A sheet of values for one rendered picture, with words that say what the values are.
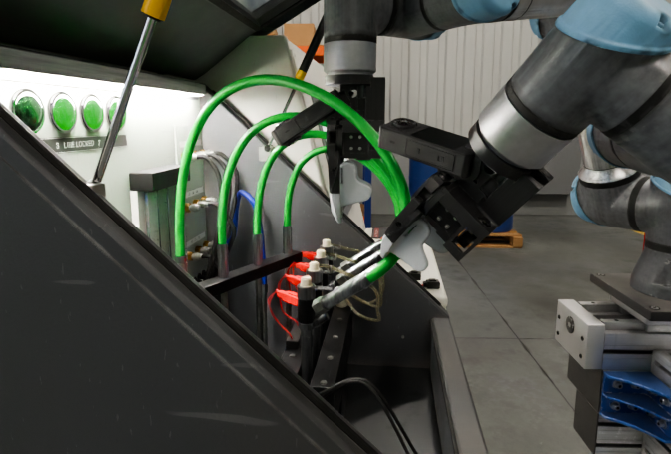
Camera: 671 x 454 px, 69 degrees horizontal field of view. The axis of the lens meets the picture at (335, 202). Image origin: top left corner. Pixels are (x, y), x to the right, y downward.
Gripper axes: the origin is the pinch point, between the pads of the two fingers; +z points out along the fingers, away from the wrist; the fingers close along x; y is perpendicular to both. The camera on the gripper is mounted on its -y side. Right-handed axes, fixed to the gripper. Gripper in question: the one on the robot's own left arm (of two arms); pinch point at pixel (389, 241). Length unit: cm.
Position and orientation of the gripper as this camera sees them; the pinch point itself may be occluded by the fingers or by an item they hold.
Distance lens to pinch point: 60.6
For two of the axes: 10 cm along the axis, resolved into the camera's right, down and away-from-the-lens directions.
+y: 6.4, 7.3, -2.5
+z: -4.0, 6.0, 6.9
